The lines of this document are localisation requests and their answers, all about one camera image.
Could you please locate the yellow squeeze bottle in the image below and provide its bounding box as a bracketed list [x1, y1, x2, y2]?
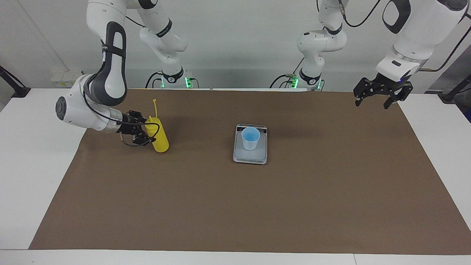
[144, 99, 170, 153]

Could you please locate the light blue plastic cup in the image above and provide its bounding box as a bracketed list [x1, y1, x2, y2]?
[241, 127, 261, 151]

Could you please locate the silver digital kitchen scale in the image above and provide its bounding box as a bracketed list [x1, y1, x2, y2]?
[233, 124, 268, 165]

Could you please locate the black clamp stand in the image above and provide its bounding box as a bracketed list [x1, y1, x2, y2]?
[0, 66, 31, 98]
[438, 74, 471, 103]

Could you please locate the brown table mat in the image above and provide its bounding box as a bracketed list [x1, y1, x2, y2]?
[29, 88, 471, 255]

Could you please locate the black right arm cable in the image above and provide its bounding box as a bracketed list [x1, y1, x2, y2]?
[83, 83, 161, 148]

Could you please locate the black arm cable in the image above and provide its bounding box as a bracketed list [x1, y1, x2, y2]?
[83, 83, 161, 148]
[337, 0, 471, 73]

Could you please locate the black right base cable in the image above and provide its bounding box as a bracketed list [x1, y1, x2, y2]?
[146, 72, 164, 89]

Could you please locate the black base cable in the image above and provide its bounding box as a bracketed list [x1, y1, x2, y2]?
[146, 72, 164, 89]
[270, 57, 306, 89]

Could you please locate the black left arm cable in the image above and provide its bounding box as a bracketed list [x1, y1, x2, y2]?
[337, 0, 471, 73]

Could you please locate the white wall power strip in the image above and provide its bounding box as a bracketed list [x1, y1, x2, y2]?
[51, 70, 91, 88]

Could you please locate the black left base cable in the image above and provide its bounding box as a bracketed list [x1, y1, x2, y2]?
[270, 57, 306, 89]

